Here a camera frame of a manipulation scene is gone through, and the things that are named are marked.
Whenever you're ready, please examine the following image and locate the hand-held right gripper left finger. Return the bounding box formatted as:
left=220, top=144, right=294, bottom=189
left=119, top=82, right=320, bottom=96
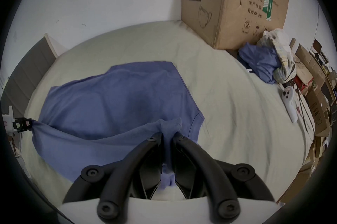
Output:
left=63, top=131, right=165, bottom=223

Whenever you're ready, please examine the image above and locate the bunched pale checked cloth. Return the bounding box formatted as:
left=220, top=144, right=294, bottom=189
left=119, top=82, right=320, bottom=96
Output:
left=257, top=29, right=296, bottom=84

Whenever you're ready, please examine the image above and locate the large brown cardboard carton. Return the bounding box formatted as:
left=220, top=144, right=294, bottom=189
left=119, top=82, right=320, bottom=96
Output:
left=180, top=0, right=289, bottom=50

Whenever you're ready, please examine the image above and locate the white hand controller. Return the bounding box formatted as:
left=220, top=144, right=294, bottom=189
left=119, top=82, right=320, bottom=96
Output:
left=282, top=87, right=298, bottom=123

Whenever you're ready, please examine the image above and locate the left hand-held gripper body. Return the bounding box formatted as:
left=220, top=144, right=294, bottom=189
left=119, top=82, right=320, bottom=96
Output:
left=2, top=106, right=16, bottom=134

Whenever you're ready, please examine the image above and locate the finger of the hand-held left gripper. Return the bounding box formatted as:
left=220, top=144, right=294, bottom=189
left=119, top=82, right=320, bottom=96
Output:
left=14, top=118, right=34, bottom=131

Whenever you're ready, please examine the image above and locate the blue shirt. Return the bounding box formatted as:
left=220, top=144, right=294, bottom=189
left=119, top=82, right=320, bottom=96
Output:
left=32, top=61, right=205, bottom=190

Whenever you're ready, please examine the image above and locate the bunched blue garment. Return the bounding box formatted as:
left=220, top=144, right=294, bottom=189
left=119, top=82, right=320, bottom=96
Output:
left=238, top=42, right=280, bottom=84

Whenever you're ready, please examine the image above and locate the bed with beige sheet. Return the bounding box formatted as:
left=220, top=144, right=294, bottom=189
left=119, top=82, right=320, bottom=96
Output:
left=20, top=19, right=316, bottom=203

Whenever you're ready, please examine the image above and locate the pile of cardboard cartons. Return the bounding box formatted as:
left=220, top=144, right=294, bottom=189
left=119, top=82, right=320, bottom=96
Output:
left=289, top=37, right=337, bottom=192

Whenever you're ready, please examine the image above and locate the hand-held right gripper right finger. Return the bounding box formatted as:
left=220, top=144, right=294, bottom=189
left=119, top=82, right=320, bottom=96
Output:
left=171, top=131, right=275, bottom=222

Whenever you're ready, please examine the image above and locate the grey padded headboard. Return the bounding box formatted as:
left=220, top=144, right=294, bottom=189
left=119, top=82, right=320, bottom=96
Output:
left=0, top=36, right=57, bottom=119

